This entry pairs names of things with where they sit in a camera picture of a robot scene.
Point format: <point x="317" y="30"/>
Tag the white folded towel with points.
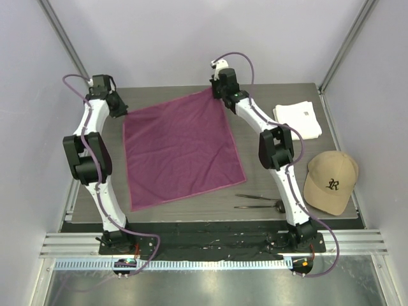
<point x="300" y="116"/>

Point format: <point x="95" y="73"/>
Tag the dark metal fork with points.
<point x="256" y="197"/>

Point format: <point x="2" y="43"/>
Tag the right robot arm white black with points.
<point x="275" y="152"/>

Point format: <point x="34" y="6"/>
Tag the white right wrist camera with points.
<point x="217" y="66"/>

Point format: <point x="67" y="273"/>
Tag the slotted cable duct strip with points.
<point x="115" y="264"/>

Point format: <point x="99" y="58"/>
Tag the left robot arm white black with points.
<point x="90" y="164"/>

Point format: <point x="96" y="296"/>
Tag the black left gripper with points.
<point x="122" y="108"/>

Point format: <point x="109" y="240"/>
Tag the aluminium frame post right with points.
<point x="348" y="42"/>

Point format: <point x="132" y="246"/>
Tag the aluminium frame post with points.
<point x="348" y="42"/>
<point x="58" y="28"/>

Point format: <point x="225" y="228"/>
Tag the tan baseball cap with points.
<point x="330" y="181"/>

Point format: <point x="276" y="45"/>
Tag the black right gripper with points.
<point x="213" y="83"/>

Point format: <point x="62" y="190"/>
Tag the aluminium front rail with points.
<point x="70" y="245"/>

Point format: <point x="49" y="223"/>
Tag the aluminium frame post left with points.
<point x="58" y="28"/>

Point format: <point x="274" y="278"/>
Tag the dark metal spoon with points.
<point x="278" y="205"/>

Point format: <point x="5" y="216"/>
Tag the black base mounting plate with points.
<point x="230" y="241"/>

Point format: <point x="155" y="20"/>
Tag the magenta cloth napkin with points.
<point x="178" y="149"/>

